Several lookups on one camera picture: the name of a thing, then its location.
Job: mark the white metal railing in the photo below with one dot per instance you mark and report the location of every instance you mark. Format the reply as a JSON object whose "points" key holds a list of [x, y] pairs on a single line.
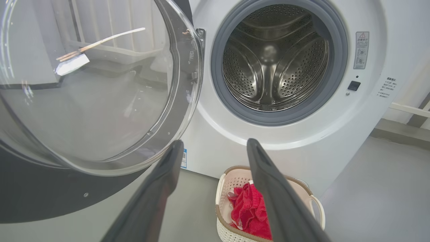
{"points": [[408, 109]]}

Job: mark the grey warning sticker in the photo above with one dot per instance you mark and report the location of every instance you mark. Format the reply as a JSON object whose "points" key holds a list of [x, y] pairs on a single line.
{"points": [[361, 50]]}

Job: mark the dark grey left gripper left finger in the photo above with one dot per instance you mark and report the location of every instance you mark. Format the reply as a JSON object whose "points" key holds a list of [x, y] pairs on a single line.
{"points": [[147, 205]]}

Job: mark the red garment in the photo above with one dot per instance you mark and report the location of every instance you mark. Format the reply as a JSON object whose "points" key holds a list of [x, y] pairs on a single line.
{"points": [[248, 210]]}

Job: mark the blue energy label sticker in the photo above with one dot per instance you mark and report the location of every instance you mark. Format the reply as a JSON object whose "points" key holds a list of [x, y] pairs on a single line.
{"points": [[183, 158]]}

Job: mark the cream perforated laundry basket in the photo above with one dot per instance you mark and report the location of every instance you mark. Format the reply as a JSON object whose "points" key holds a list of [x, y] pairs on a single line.
{"points": [[223, 232]]}

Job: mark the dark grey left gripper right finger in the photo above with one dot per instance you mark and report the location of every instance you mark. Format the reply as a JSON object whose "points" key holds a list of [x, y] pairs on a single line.
{"points": [[282, 205]]}

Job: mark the grey washing machine glass door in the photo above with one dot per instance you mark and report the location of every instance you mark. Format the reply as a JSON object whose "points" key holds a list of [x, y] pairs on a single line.
{"points": [[84, 111]]}

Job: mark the white front-load washing machine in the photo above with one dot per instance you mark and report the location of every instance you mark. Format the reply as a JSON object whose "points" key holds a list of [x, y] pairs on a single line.
{"points": [[336, 141]]}

